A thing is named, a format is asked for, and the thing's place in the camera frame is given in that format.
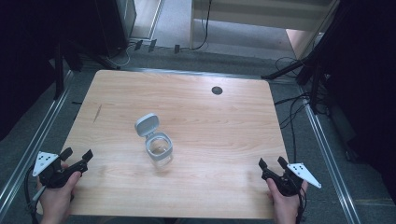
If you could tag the aluminium floor rail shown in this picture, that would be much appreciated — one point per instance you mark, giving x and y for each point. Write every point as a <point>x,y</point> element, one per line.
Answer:
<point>330,161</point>
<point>34,143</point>

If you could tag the black tripod stand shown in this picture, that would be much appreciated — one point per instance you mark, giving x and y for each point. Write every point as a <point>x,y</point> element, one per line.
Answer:
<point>289,69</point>

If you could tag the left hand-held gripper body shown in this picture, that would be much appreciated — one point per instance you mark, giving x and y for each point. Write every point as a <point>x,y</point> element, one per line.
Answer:
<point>56,175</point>

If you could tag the black cabinet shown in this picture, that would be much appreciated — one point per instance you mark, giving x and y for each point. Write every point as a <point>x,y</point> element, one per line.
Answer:
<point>115,25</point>

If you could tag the person's left hand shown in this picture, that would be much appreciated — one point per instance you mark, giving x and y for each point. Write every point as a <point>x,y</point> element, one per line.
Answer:
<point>59,199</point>

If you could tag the dark curtain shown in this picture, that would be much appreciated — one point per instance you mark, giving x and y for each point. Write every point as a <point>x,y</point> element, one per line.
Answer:
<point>364,81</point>

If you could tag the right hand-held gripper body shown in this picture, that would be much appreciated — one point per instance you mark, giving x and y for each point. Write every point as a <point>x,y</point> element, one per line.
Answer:
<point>291,182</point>

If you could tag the dark round table grommet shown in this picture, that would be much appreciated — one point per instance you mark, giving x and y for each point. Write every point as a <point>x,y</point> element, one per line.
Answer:
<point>217,90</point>

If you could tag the black metal stand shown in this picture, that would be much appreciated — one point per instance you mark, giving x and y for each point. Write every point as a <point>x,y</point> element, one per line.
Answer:
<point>59,74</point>

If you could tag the clear jar with grey lid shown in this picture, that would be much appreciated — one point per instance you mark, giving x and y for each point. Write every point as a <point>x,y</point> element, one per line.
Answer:
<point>155,146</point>

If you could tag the person's right hand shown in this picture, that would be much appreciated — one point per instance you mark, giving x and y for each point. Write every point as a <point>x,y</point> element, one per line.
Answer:
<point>285,207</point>

